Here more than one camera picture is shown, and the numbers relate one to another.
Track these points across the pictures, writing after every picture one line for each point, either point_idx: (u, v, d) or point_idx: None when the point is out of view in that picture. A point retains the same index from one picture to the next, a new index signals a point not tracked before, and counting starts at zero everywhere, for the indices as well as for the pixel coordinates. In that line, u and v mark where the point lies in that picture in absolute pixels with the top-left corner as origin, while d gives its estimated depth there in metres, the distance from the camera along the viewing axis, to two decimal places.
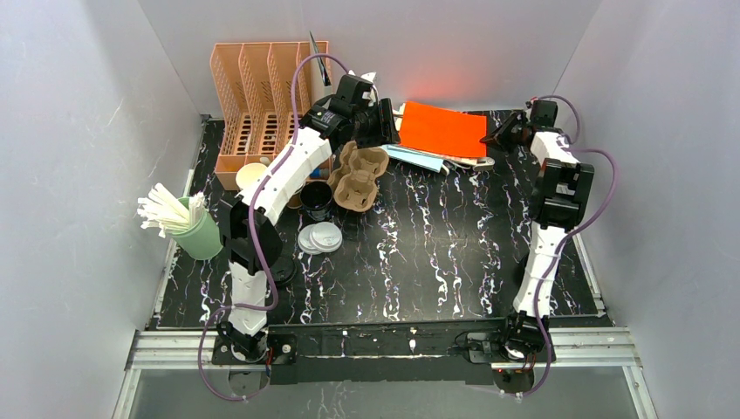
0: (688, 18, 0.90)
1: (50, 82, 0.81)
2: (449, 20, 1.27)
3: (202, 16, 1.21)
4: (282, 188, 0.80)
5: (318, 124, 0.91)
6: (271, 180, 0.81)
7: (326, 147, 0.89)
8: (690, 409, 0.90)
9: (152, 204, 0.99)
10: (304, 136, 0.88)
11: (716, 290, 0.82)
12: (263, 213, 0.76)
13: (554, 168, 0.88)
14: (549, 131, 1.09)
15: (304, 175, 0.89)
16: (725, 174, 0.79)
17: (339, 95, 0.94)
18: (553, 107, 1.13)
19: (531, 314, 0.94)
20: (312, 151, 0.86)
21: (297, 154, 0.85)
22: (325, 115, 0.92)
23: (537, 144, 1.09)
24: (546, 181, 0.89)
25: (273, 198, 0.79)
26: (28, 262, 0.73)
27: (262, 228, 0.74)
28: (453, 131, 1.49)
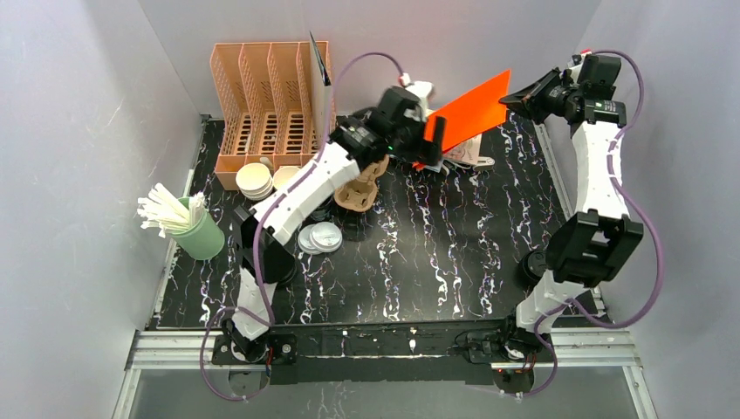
0: (688, 19, 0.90)
1: (50, 82, 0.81)
2: (449, 20, 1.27)
3: (202, 15, 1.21)
4: (296, 208, 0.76)
5: (347, 140, 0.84)
6: (287, 198, 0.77)
7: (352, 168, 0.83)
8: (691, 409, 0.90)
9: (151, 204, 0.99)
10: (329, 154, 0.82)
11: (716, 289, 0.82)
12: (271, 231, 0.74)
13: (590, 227, 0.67)
14: (599, 127, 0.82)
15: (323, 194, 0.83)
16: (727, 174, 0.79)
17: (380, 110, 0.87)
18: (615, 68, 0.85)
19: (529, 328, 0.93)
20: (335, 170, 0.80)
21: (318, 174, 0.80)
22: (357, 130, 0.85)
23: (580, 142, 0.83)
24: (576, 241, 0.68)
25: (285, 217, 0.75)
26: (29, 263, 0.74)
27: (269, 246, 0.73)
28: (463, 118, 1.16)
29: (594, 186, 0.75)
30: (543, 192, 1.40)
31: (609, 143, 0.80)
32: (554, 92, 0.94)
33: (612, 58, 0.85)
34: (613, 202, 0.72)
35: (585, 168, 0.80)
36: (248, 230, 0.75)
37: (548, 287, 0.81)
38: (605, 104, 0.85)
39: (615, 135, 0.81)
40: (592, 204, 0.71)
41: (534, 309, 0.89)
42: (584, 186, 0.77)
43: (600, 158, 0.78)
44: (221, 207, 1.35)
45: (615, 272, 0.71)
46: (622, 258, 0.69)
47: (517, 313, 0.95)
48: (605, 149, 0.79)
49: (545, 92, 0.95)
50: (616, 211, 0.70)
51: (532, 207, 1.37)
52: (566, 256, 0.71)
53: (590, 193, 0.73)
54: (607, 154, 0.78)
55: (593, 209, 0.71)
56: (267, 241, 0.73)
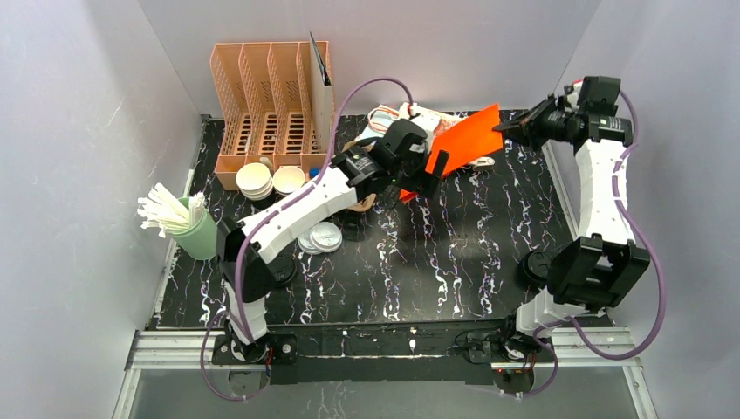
0: (688, 19, 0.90)
1: (51, 83, 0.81)
2: (449, 20, 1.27)
3: (202, 16, 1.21)
4: (287, 227, 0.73)
5: (350, 168, 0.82)
6: (279, 216, 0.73)
7: (350, 195, 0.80)
8: (693, 409, 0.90)
9: (151, 203, 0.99)
10: (330, 177, 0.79)
11: (716, 288, 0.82)
12: (256, 249, 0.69)
13: (592, 252, 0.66)
14: (605, 147, 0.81)
15: (318, 217, 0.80)
16: (729, 174, 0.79)
17: (385, 142, 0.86)
18: (616, 87, 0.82)
19: (526, 332, 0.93)
20: (332, 195, 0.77)
21: (315, 195, 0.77)
22: (360, 160, 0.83)
23: (585, 162, 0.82)
24: (578, 268, 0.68)
25: (274, 236, 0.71)
26: (29, 263, 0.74)
27: (251, 264, 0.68)
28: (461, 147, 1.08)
29: (599, 209, 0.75)
30: (543, 192, 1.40)
31: (614, 164, 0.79)
32: (553, 117, 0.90)
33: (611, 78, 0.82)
34: (617, 226, 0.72)
35: (588, 188, 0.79)
36: (231, 243, 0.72)
37: (548, 304, 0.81)
38: (610, 121, 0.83)
39: (621, 154, 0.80)
40: (597, 229, 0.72)
41: (533, 320, 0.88)
42: (587, 206, 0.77)
43: (606, 179, 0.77)
44: (221, 207, 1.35)
45: (620, 300, 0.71)
46: (626, 285, 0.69)
47: (517, 315, 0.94)
48: (609, 169, 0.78)
49: (543, 118, 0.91)
50: (621, 236, 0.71)
51: (533, 207, 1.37)
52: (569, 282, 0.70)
53: (593, 216, 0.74)
54: (613, 175, 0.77)
55: (599, 233, 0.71)
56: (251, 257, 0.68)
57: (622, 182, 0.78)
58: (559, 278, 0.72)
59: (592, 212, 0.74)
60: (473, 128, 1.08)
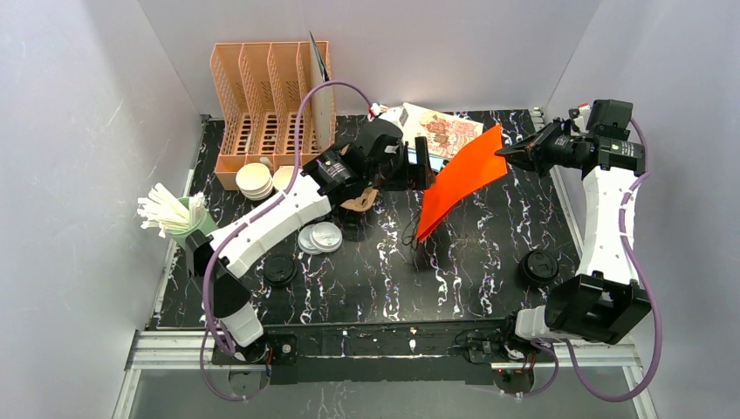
0: (689, 19, 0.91)
1: (51, 83, 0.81)
2: (450, 21, 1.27)
3: (202, 16, 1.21)
4: (256, 238, 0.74)
5: (323, 175, 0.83)
6: (249, 228, 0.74)
7: (324, 204, 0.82)
8: (694, 409, 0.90)
9: (151, 203, 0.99)
10: (300, 187, 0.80)
11: (717, 288, 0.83)
12: (226, 264, 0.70)
13: (593, 291, 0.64)
14: (616, 175, 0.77)
15: (291, 227, 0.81)
16: (731, 175, 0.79)
17: (357, 146, 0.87)
18: (628, 112, 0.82)
19: (518, 333, 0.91)
20: (304, 204, 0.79)
21: (285, 205, 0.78)
22: (334, 167, 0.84)
23: (592, 189, 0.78)
24: (577, 305, 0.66)
25: (243, 249, 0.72)
26: (29, 263, 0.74)
27: (222, 280, 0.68)
28: (458, 176, 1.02)
29: (602, 244, 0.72)
30: (543, 192, 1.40)
31: (623, 195, 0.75)
32: (560, 142, 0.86)
33: (622, 103, 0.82)
34: (620, 265, 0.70)
35: (593, 219, 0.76)
36: (200, 257, 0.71)
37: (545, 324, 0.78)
38: (621, 147, 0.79)
39: (631, 185, 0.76)
40: (598, 265, 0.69)
41: (533, 333, 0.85)
42: (592, 239, 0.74)
43: (612, 209, 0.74)
44: (220, 207, 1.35)
45: (619, 337, 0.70)
46: (626, 325, 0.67)
47: (517, 320, 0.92)
48: (617, 201, 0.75)
49: (549, 143, 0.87)
50: (623, 277, 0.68)
51: (532, 207, 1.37)
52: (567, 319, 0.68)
53: (597, 251, 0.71)
54: (620, 208, 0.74)
55: (599, 271, 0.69)
56: (219, 275, 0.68)
57: (630, 216, 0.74)
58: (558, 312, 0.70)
59: (594, 247, 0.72)
60: (466, 155, 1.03)
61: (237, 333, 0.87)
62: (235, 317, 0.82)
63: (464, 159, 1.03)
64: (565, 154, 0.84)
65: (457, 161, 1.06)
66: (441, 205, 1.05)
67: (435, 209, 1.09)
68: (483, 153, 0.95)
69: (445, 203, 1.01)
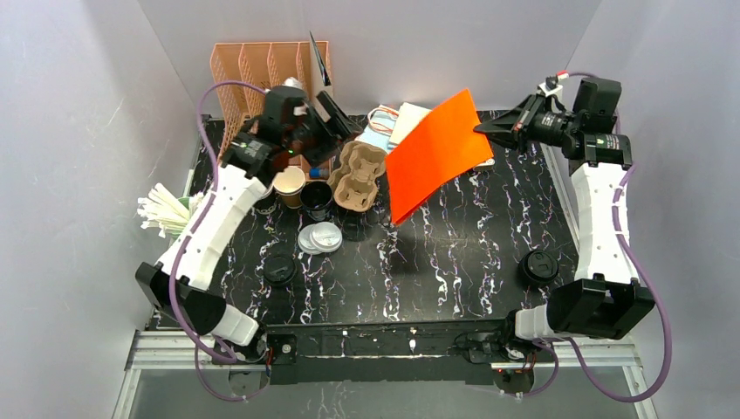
0: (689, 19, 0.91)
1: (51, 83, 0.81)
2: (449, 21, 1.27)
3: (202, 16, 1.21)
4: (207, 246, 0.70)
5: (243, 159, 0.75)
6: (195, 239, 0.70)
7: (257, 187, 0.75)
8: (694, 409, 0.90)
9: (151, 203, 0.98)
10: (227, 177, 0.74)
11: (717, 288, 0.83)
12: (187, 282, 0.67)
13: (597, 295, 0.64)
14: (606, 172, 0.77)
15: (236, 222, 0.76)
16: (731, 175, 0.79)
17: (267, 116, 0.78)
18: (617, 96, 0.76)
19: (519, 334, 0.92)
20: (237, 195, 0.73)
21: (220, 202, 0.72)
22: (250, 145, 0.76)
23: (582, 187, 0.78)
24: (581, 308, 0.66)
25: (199, 262, 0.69)
26: (28, 262, 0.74)
27: (190, 299, 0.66)
28: (435, 150, 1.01)
29: (599, 244, 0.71)
30: (543, 192, 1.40)
31: (614, 191, 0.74)
32: (547, 121, 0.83)
33: (612, 86, 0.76)
34: (619, 264, 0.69)
35: (587, 218, 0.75)
36: (161, 286, 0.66)
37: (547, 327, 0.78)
38: (606, 140, 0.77)
39: (620, 180, 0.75)
40: (598, 267, 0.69)
41: (534, 333, 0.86)
42: (587, 239, 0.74)
43: (605, 209, 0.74)
44: None
45: (622, 333, 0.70)
46: (630, 321, 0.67)
47: (517, 321, 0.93)
48: (609, 198, 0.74)
49: (535, 121, 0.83)
50: (624, 276, 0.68)
51: (533, 207, 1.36)
52: (570, 320, 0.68)
53: (594, 253, 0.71)
54: (612, 206, 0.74)
55: (599, 273, 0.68)
56: (186, 295, 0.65)
57: (622, 212, 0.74)
58: (562, 317, 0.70)
59: (592, 248, 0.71)
60: (429, 129, 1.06)
61: (233, 338, 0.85)
62: (222, 324, 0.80)
63: (435, 133, 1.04)
64: (549, 135, 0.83)
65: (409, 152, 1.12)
66: (428, 182, 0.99)
67: (419, 188, 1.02)
68: (458, 125, 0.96)
69: (435, 178, 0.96)
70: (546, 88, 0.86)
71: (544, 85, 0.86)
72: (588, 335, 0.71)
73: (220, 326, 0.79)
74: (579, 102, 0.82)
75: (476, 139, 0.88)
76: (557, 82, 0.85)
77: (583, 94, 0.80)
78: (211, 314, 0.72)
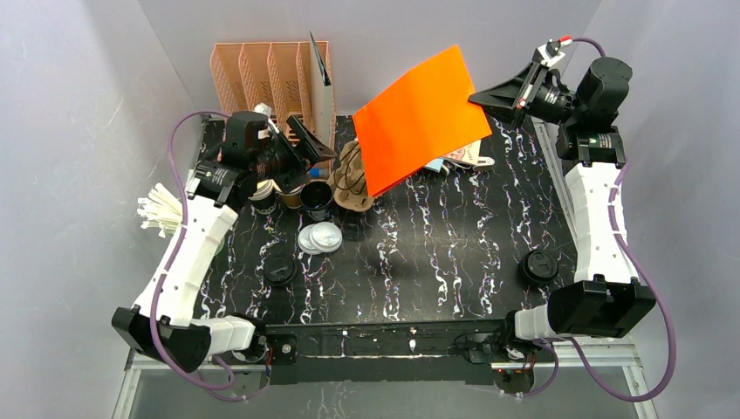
0: (689, 20, 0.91)
1: (51, 83, 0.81)
2: (449, 21, 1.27)
3: (202, 16, 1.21)
4: (184, 282, 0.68)
5: (210, 187, 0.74)
6: (170, 276, 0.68)
7: (229, 214, 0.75)
8: (694, 410, 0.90)
9: (150, 204, 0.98)
10: (197, 209, 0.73)
11: (717, 288, 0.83)
12: (168, 322, 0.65)
13: (599, 296, 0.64)
14: (599, 170, 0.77)
15: (210, 252, 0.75)
16: (733, 175, 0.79)
17: (230, 142, 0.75)
18: (623, 95, 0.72)
19: (521, 336, 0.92)
20: (210, 224, 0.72)
21: (193, 236, 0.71)
22: (215, 173, 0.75)
23: (577, 187, 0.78)
24: (581, 310, 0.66)
25: (177, 299, 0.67)
26: (29, 262, 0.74)
27: (174, 337, 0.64)
28: (421, 113, 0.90)
29: (598, 245, 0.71)
30: (543, 192, 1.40)
31: (609, 190, 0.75)
32: (551, 99, 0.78)
33: (620, 85, 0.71)
34: (618, 264, 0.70)
35: (584, 218, 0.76)
36: (140, 329, 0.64)
37: (548, 328, 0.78)
38: (599, 139, 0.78)
39: (615, 179, 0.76)
40: (597, 269, 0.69)
41: (534, 334, 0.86)
42: (585, 240, 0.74)
43: (601, 209, 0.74)
44: None
45: (624, 331, 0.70)
46: (631, 320, 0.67)
47: (517, 322, 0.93)
48: (605, 198, 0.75)
49: (539, 99, 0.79)
50: (624, 276, 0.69)
51: (532, 207, 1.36)
52: (571, 322, 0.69)
53: (593, 254, 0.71)
54: (608, 205, 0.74)
55: (599, 274, 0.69)
56: (167, 333, 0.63)
57: (618, 211, 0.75)
58: (562, 319, 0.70)
59: (592, 249, 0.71)
60: (412, 88, 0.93)
61: (233, 346, 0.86)
62: (216, 344, 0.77)
63: (419, 92, 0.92)
64: (552, 113, 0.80)
65: (390, 113, 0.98)
66: (415, 150, 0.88)
67: (405, 154, 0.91)
68: (445, 88, 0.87)
69: (422, 147, 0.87)
70: (547, 56, 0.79)
71: (544, 53, 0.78)
72: (590, 335, 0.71)
73: (214, 346, 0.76)
74: (585, 84, 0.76)
75: (469, 111, 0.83)
76: (558, 50, 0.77)
77: (588, 81, 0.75)
78: (199, 347, 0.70)
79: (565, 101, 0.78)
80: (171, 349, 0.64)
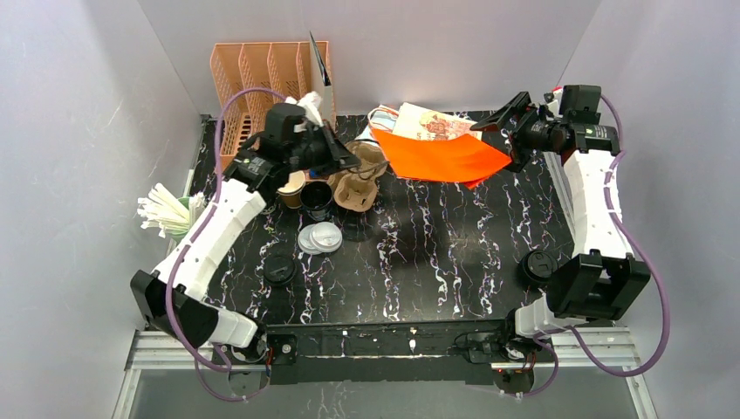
0: (689, 20, 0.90)
1: (50, 82, 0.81)
2: (450, 21, 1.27)
3: (202, 16, 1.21)
4: (205, 257, 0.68)
5: (244, 173, 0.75)
6: (193, 249, 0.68)
7: (258, 201, 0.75)
8: (692, 409, 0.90)
9: (151, 203, 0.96)
10: (229, 190, 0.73)
11: (716, 288, 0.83)
12: (184, 291, 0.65)
13: (592, 269, 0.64)
14: (592, 154, 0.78)
15: (234, 235, 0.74)
16: (732, 176, 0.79)
17: (266, 134, 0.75)
18: (597, 94, 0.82)
19: (525, 334, 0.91)
20: (239, 207, 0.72)
21: (221, 215, 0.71)
22: (252, 161, 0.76)
23: (574, 174, 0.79)
24: (577, 285, 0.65)
25: (196, 271, 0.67)
26: (30, 262, 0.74)
27: (185, 308, 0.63)
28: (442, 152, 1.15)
29: (594, 223, 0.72)
30: (543, 192, 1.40)
31: (605, 175, 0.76)
32: (535, 127, 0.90)
33: (584, 92, 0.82)
34: (613, 241, 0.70)
35: (580, 202, 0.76)
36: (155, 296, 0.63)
37: (547, 315, 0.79)
38: (596, 130, 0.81)
39: (611, 164, 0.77)
40: (594, 243, 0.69)
41: (534, 328, 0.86)
42: (582, 220, 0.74)
43: (597, 189, 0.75)
44: None
45: (620, 312, 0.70)
46: (628, 298, 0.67)
47: (517, 319, 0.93)
48: (600, 181, 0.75)
49: (526, 128, 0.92)
50: (620, 251, 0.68)
51: (532, 207, 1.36)
52: (569, 298, 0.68)
53: (590, 231, 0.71)
54: (604, 187, 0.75)
55: (596, 250, 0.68)
56: (181, 304, 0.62)
57: (614, 194, 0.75)
58: (558, 298, 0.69)
59: (587, 226, 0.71)
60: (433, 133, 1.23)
61: (233, 340, 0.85)
62: (217, 331, 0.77)
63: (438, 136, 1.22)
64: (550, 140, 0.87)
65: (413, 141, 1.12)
66: (441, 170, 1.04)
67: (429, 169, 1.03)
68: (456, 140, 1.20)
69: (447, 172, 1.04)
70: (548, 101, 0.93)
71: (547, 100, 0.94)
72: (586, 316, 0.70)
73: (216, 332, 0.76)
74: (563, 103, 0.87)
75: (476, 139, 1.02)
76: (554, 96, 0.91)
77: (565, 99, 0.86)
78: (204, 326, 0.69)
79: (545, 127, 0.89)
80: (181, 319, 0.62)
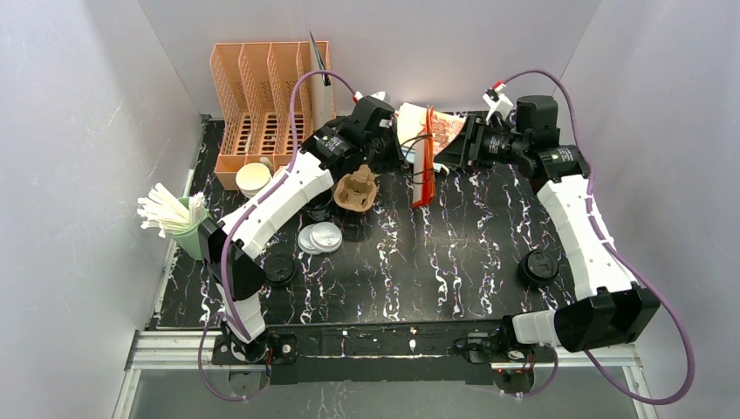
0: (689, 21, 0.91)
1: (51, 82, 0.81)
2: (450, 21, 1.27)
3: (202, 16, 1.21)
4: (267, 219, 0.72)
5: (321, 149, 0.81)
6: (258, 209, 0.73)
7: (326, 179, 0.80)
8: (695, 409, 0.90)
9: (151, 204, 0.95)
10: (301, 163, 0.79)
11: (715, 288, 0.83)
12: (242, 245, 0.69)
13: (605, 312, 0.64)
14: (569, 182, 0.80)
15: (297, 205, 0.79)
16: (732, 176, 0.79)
17: (353, 120, 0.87)
18: (553, 111, 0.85)
19: (525, 340, 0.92)
20: (308, 180, 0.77)
21: (291, 183, 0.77)
22: (331, 140, 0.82)
23: (553, 203, 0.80)
24: (593, 326, 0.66)
25: (256, 230, 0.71)
26: (29, 261, 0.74)
27: (240, 261, 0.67)
28: None
29: (591, 257, 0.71)
30: None
31: (585, 202, 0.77)
32: (492, 145, 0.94)
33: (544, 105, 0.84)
34: (614, 272, 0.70)
35: (569, 232, 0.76)
36: (215, 243, 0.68)
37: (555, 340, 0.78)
38: (559, 154, 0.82)
39: (587, 189, 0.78)
40: (598, 280, 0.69)
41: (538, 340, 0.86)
42: (578, 253, 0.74)
43: (582, 220, 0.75)
44: (220, 207, 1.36)
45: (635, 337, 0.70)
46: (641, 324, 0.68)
47: (517, 329, 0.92)
48: (583, 209, 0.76)
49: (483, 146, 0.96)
50: (623, 281, 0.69)
51: (533, 207, 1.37)
52: (586, 340, 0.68)
53: (590, 266, 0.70)
54: (588, 216, 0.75)
55: (602, 286, 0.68)
56: (236, 255, 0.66)
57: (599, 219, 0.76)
58: (575, 338, 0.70)
59: (586, 262, 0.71)
60: None
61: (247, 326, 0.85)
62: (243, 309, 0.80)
63: None
64: (516, 159, 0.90)
65: None
66: None
67: None
68: None
69: None
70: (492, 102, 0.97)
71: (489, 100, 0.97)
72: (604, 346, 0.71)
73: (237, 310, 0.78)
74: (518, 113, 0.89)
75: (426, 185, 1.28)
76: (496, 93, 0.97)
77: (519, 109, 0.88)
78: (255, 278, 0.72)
79: (499, 147, 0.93)
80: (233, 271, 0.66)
